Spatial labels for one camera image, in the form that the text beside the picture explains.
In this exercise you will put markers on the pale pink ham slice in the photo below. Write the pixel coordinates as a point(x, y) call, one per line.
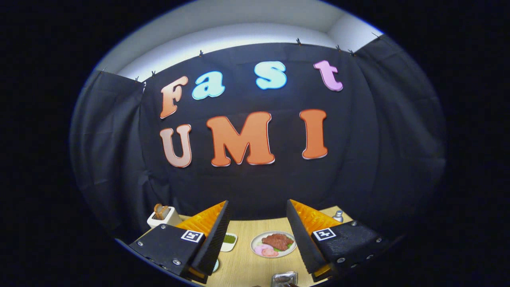
point(259, 249)

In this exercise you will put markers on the white divided tray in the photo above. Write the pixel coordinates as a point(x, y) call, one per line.
point(228, 247)

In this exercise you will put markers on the white toaster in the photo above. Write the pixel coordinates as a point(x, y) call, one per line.
point(157, 222)

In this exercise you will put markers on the white plate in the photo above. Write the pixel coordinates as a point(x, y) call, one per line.
point(255, 241)

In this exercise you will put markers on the toast bread slices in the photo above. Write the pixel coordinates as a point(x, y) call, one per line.
point(161, 211)

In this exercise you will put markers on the pile of green beans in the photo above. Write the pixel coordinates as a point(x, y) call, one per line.
point(230, 238)

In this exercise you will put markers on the brown meat steak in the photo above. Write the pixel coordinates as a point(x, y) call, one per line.
point(277, 241)

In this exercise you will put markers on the salmon pink ham slice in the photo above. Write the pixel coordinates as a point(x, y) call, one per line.
point(270, 252)

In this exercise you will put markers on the light blue plate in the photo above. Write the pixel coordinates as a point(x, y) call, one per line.
point(216, 266)

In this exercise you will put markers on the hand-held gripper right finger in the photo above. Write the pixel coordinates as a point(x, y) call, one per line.
point(303, 243)

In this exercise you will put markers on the silver bottle with green label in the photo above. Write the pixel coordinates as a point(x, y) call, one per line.
point(338, 217)

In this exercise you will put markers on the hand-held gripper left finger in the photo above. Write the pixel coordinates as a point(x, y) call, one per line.
point(217, 243)

